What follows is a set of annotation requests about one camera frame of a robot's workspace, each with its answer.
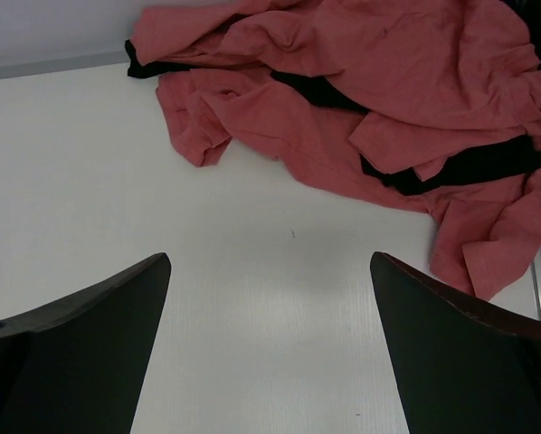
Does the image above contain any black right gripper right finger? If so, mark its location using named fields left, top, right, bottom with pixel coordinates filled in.
left=370, top=252, right=541, bottom=433

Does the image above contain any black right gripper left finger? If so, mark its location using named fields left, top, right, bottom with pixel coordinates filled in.
left=0, top=253, right=171, bottom=433

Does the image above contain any pink t-shirt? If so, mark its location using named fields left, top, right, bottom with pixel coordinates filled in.
left=129, top=1, right=541, bottom=130
left=156, top=68, right=541, bottom=300

